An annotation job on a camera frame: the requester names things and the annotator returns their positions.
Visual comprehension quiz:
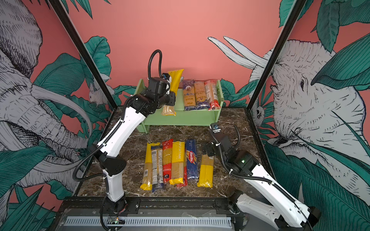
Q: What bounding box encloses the yellow-top spaghetti bag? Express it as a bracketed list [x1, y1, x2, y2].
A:
[161, 69, 184, 116]

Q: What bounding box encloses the ankara blue yellow spaghetti bag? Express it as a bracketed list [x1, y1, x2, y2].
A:
[183, 80, 197, 111]

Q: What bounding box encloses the blue-ended chinese label spaghetti bag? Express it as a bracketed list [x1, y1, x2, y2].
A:
[194, 81, 210, 110]

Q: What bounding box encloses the red-ended spaghetti bag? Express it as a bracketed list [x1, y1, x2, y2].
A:
[205, 80, 221, 111]

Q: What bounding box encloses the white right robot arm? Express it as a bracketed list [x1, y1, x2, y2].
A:
[208, 130, 321, 231]

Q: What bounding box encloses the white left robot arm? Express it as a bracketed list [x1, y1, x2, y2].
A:
[97, 77, 175, 213]

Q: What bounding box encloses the yellow spaghetti bag far right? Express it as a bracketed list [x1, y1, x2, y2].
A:
[197, 154, 214, 188]

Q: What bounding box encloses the red spaghetti bag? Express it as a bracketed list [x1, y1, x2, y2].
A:
[162, 139, 173, 183]

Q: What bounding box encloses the blue barilla spaghetti box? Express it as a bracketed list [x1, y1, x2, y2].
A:
[186, 139, 199, 180]

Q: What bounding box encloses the yellow pastatime spaghetti bag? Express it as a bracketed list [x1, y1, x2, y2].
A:
[169, 141, 186, 185]

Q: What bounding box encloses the yellow spaghetti bag far left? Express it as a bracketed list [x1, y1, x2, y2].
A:
[140, 142, 160, 191]

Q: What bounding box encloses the white vented strip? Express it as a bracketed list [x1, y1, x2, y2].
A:
[63, 216, 233, 229]

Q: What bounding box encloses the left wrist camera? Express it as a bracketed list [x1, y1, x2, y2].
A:
[162, 73, 171, 81]

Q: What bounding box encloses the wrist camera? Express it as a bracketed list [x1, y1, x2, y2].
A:
[162, 73, 171, 81]
[210, 123, 221, 134]

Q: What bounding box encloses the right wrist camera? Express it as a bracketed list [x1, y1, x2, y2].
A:
[210, 123, 221, 134]

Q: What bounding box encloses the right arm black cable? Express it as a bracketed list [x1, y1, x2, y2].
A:
[209, 124, 316, 231]

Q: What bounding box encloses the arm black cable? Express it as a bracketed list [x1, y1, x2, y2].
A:
[72, 49, 164, 231]
[209, 124, 316, 231]

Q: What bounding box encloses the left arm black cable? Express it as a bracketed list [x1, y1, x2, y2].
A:
[72, 49, 164, 231]

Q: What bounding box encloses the black left corner post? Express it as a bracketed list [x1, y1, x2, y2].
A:
[49, 0, 118, 110]

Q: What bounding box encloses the black corner post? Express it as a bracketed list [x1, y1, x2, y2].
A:
[247, 0, 306, 111]
[49, 0, 118, 110]

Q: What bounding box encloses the black right corner post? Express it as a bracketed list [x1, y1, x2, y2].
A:
[247, 0, 306, 111]

